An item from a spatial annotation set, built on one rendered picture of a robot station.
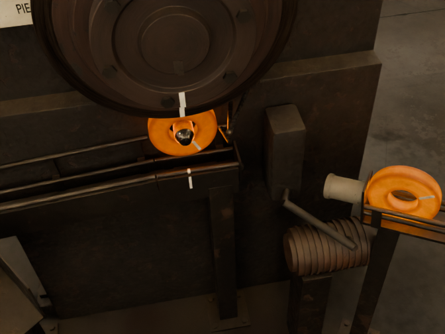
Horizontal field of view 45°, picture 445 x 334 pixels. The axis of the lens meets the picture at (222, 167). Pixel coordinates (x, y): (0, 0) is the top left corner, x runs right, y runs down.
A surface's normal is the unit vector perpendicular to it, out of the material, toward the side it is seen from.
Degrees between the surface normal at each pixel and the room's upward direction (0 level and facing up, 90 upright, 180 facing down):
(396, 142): 0
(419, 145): 0
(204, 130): 90
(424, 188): 90
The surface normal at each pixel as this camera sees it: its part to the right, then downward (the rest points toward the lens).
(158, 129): 0.18, 0.70
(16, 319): -0.10, -0.64
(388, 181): -0.40, 0.67
